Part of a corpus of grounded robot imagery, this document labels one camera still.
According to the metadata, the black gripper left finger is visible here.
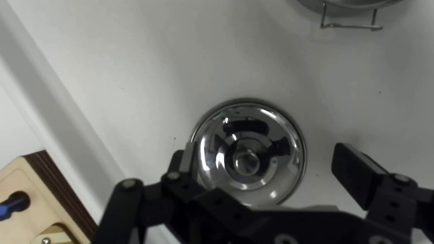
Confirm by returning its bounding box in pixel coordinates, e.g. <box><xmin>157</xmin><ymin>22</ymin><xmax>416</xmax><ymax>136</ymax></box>
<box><xmin>161</xmin><ymin>140</ymin><xmax>200</xmax><ymax>197</ymax></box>

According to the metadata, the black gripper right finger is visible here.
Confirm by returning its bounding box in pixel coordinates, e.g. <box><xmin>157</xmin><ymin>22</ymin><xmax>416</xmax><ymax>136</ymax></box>
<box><xmin>330</xmin><ymin>141</ymin><xmax>418</xmax><ymax>224</ymax></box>

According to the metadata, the large white tray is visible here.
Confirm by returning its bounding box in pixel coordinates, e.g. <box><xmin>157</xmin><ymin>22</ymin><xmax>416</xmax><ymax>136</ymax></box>
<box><xmin>0</xmin><ymin>0</ymin><xmax>434</xmax><ymax>244</ymax></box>

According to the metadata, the wooden busy board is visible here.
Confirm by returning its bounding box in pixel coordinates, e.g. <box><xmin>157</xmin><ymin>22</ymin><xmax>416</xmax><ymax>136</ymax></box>
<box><xmin>0</xmin><ymin>149</ymin><xmax>98</xmax><ymax>244</ymax></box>

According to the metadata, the round white table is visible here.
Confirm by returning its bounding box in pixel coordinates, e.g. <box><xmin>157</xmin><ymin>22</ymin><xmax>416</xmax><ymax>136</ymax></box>
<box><xmin>0</xmin><ymin>83</ymin><xmax>48</xmax><ymax>170</ymax></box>

